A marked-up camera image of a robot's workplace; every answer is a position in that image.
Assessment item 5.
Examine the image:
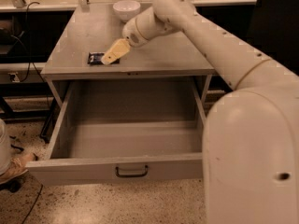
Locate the black drawer handle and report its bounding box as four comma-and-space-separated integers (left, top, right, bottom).
115, 165, 149, 178

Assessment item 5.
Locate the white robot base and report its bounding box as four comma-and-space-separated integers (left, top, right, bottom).
0, 119, 37, 184

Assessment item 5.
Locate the black power cable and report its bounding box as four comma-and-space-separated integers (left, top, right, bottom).
12, 2, 50, 110

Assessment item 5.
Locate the open grey top drawer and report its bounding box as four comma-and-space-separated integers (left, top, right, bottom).
28, 77, 203, 186

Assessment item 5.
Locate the white wall outlet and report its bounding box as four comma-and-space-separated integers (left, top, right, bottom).
9, 73, 21, 83

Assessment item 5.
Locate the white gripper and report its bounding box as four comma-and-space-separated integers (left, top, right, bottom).
101, 14, 156, 65

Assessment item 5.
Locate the black floor cable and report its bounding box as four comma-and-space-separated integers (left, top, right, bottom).
21, 184, 45, 224

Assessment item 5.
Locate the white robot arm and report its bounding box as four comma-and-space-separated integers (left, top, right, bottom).
102, 0, 299, 224

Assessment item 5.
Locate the black office chair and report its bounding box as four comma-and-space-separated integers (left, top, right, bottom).
247, 0, 299, 75

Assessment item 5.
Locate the white ceramic bowl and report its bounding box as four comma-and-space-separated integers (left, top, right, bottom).
113, 0, 141, 22

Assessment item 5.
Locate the grey metal drawer cabinet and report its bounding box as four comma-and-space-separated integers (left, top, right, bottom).
41, 4, 216, 105

